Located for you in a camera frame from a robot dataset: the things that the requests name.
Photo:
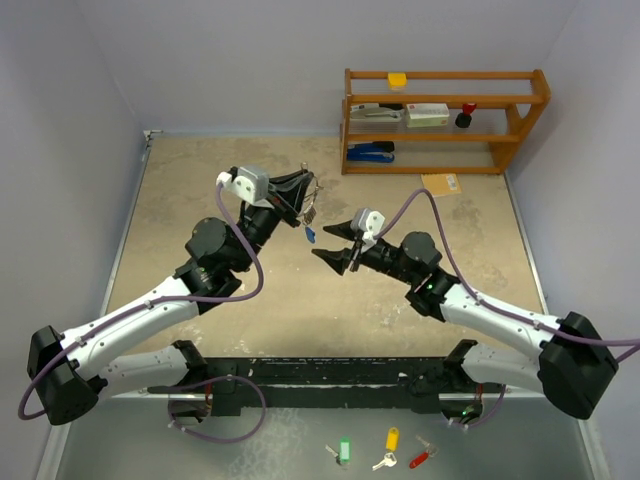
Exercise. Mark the large metal keyring with clips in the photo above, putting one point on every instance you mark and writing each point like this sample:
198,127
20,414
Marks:
309,211

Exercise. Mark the white stapler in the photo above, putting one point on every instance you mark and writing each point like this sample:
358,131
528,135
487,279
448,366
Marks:
376,112

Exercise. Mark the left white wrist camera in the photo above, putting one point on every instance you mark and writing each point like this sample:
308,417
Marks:
248,183

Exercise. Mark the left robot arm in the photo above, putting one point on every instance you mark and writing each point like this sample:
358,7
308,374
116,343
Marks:
73,371

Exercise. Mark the yellow tag key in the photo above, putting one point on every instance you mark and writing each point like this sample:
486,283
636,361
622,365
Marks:
391,444

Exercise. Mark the blue key fob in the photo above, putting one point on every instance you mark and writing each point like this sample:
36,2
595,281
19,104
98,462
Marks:
310,234

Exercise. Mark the wooden shelf rack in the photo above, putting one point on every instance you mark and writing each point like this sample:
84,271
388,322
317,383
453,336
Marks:
492,110

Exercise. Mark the red tag key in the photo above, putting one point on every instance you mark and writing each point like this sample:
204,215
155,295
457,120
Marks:
428,451

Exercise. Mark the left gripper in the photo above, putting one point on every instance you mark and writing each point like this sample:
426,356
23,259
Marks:
292,189

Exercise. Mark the red black stamp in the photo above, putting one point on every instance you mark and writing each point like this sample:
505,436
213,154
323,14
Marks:
464,118

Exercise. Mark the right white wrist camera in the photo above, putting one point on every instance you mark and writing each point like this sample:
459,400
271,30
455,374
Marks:
366,225

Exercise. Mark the green tag key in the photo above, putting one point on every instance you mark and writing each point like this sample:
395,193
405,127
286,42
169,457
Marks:
341,455

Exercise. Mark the white red cardboard box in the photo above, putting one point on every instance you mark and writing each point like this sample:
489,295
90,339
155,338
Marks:
418,115

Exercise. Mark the brown envelope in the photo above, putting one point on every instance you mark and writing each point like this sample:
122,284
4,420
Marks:
441,184

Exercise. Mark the blue stapler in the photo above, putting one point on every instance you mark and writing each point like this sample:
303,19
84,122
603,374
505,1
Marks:
375,152

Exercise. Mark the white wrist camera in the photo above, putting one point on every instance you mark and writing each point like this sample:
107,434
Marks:
248,183
366,225

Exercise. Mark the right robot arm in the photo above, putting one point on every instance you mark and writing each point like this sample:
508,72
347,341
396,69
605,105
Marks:
563,359

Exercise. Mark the yellow small box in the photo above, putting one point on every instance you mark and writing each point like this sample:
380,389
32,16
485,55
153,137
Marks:
397,81

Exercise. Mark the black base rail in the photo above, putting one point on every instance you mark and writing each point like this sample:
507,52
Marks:
423,385

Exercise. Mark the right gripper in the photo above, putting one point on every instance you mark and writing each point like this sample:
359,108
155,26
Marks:
338,259

